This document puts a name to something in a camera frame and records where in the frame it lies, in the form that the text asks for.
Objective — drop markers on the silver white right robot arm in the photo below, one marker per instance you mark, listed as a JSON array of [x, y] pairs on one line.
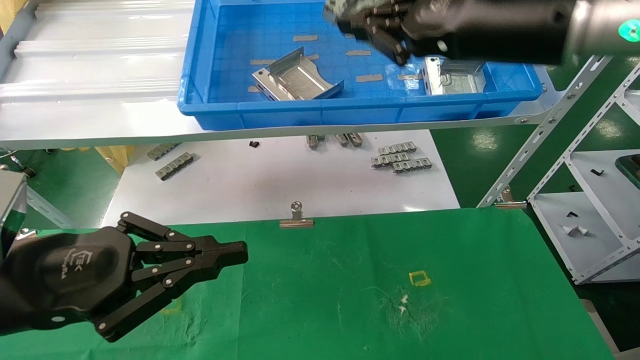
[[605, 25]]

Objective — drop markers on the silver binder clip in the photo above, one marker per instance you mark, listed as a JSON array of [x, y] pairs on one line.
[[510, 204], [296, 223]]

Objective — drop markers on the silver sheet metal bracket part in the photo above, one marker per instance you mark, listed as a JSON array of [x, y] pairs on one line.
[[295, 80], [340, 9], [460, 82]]

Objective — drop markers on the blue plastic tray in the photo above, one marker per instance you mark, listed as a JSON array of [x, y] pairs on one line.
[[350, 112]]

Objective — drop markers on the white metal shelf board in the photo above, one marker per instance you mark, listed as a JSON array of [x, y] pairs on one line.
[[600, 210]]

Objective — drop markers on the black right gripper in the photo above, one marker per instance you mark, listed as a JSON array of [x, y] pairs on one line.
[[490, 30]]

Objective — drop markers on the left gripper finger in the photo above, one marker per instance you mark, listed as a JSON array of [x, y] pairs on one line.
[[220, 248]]

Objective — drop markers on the white slotted shelf post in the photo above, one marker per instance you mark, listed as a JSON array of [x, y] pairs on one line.
[[585, 135], [552, 117]]

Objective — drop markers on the tan cardboard sheet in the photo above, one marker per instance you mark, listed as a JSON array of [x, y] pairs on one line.
[[10, 12]]

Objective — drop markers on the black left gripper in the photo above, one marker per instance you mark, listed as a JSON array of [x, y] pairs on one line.
[[65, 275]]

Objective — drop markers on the white corrugated shelf plate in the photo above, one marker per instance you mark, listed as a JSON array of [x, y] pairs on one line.
[[100, 75]]

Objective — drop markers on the green cloth mat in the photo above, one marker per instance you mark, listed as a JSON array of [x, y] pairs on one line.
[[320, 300]]

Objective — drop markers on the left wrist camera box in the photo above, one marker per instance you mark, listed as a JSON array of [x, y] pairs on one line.
[[10, 205]]

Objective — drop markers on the dark green-edged device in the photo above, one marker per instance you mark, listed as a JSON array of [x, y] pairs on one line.
[[631, 170]]

